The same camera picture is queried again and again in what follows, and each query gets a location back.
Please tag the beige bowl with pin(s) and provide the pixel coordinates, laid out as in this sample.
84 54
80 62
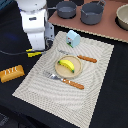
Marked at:
122 15

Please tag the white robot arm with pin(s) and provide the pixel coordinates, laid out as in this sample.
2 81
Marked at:
35 23

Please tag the salmon pink board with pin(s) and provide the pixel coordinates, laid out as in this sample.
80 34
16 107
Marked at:
107 27

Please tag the yellow butter box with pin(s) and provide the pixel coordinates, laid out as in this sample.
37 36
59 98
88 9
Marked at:
31 53

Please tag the orange bread loaf toy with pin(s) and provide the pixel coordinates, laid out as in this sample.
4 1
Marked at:
11 73

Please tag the beige woven placemat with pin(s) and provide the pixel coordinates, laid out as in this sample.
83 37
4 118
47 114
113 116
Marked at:
69 103

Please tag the knife with wooden handle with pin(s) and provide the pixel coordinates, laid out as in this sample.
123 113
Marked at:
79 56

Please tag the fork with wooden handle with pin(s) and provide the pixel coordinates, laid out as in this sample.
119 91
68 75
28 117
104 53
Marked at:
66 81

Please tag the dark grey pot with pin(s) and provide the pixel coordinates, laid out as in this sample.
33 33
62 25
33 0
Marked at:
91 13

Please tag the yellow toy banana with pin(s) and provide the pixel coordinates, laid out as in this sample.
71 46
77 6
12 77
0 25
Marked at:
67 64

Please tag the grey pan with handle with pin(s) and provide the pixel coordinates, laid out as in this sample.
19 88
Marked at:
65 9

